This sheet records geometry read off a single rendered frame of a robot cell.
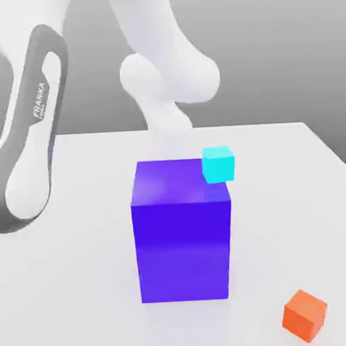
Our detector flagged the small orange cube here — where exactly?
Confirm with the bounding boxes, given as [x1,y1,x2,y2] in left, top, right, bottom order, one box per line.
[280,288,330,345]

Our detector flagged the large purple box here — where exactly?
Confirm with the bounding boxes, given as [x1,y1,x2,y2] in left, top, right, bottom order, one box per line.
[128,156,237,305]

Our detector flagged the small cyan cube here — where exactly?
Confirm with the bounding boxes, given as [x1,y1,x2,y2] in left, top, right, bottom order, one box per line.
[200,145,237,185]

